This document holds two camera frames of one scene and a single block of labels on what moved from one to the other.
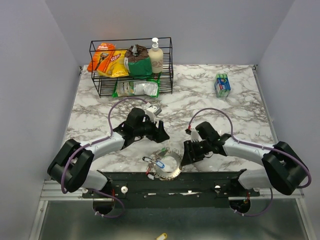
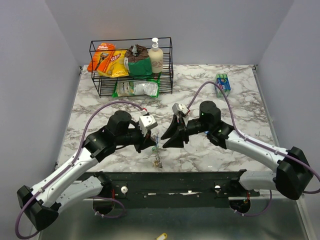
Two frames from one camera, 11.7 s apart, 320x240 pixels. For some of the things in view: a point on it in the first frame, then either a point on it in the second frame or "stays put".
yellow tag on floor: x=162 y=237 stays put
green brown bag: x=137 y=62 stays put
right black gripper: x=189 y=157 → x=182 y=134
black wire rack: x=140 y=67 stays put
